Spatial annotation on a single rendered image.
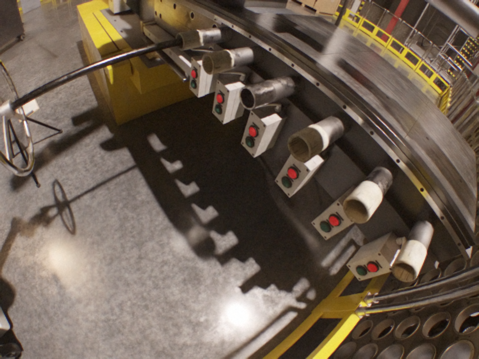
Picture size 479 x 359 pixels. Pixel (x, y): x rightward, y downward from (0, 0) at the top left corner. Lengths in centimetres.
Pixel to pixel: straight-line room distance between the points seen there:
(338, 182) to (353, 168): 8
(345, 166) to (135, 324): 113
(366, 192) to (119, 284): 114
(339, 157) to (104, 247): 117
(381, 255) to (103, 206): 133
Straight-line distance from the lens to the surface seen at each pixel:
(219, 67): 63
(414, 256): 50
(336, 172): 65
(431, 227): 60
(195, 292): 118
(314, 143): 46
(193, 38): 76
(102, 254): 130
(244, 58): 69
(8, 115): 72
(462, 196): 75
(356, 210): 50
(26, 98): 71
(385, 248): 62
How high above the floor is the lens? 118
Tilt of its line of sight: 57 degrees down
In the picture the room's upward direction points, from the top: 20 degrees clockwise
